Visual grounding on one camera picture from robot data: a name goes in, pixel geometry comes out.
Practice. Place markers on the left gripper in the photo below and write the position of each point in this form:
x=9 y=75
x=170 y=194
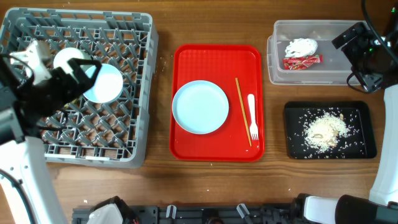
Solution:
x=62 y=78

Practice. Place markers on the small blue bowl with crumbs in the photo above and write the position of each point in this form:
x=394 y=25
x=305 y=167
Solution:
x=108 y=85

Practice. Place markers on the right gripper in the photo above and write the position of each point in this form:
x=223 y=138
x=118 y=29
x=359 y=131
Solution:
x=351 y=50

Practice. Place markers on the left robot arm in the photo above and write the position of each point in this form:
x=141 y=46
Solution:
x=25 y=178

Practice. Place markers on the wooden chopstick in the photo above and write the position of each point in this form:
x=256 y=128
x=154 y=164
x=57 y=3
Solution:
x=243 y=111

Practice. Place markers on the spilled rice food waste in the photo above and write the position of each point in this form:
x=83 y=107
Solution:
x=324 y=133

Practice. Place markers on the large light blue plate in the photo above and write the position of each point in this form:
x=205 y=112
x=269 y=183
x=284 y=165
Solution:
x=200 y=107

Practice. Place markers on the red snack wrapper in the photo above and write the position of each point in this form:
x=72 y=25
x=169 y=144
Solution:
x=301 y=63

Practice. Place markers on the grey dishwasher rack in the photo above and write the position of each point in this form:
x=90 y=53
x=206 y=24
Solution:
x=102 y=135

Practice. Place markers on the white napkin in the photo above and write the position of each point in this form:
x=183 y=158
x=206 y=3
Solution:
x=301 y=48

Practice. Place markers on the black plastic tray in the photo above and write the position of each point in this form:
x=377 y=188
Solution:
x=368 y=133

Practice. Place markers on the clear plastic bin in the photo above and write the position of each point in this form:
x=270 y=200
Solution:
x=335 y=67

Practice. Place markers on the white plastic fork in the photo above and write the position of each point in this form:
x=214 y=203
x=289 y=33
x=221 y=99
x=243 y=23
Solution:
x=253 y=129

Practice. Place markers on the red plastic tray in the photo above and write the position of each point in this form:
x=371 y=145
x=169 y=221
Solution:
x=220 y=64

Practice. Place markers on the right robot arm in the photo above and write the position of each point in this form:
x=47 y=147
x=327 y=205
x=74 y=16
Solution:
x=381 y=205

